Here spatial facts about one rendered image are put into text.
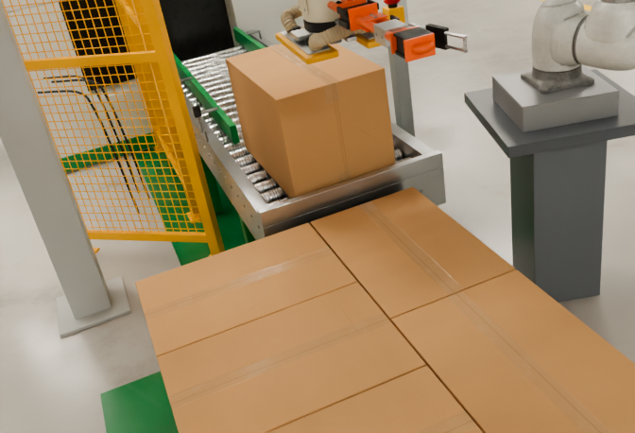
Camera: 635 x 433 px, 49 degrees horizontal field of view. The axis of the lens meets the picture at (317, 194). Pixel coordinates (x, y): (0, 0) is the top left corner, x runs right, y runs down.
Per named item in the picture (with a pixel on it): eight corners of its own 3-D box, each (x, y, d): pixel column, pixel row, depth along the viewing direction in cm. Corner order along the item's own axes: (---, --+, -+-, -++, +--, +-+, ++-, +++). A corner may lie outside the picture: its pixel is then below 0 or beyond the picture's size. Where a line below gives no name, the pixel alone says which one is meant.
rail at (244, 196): (155, 86, 437) (146, 57, 428) (163, 83, 439) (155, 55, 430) (266, 260, 243) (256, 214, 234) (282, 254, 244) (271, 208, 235)
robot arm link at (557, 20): (549, 53, 239) (550, -11, 228) (598, 60, 226) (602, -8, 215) (521, 67, 231) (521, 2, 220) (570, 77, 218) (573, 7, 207)
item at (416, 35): (391, 53, 162) (388, 32, 160) (420, 45, 164) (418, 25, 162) (406, 62, 155) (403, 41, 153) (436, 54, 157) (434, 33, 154)
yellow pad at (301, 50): (275, 39, 227) (272, 24, 225) (304, 32, 230) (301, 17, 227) (307, 65, 198) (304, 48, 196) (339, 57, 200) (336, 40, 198)
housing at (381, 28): (373, 42, 174) (371, 24, 172) (398, 35, 175) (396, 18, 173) (385, 48, 168) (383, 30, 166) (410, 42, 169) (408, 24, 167)
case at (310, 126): (246, 148, 294) (225, 58, 275) (331, 122, 305) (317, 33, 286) (297, 206, 244) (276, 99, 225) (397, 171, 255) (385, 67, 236)
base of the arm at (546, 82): (563, 63, 244) (564, 48, 241) (595, 83, 224) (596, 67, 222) (514, 73, 242) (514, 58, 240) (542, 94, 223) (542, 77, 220)
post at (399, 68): (404, 214, 333) (382, 7, 286) (417, 210, 335) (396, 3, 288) (411, 220, 328) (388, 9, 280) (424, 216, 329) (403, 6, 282)
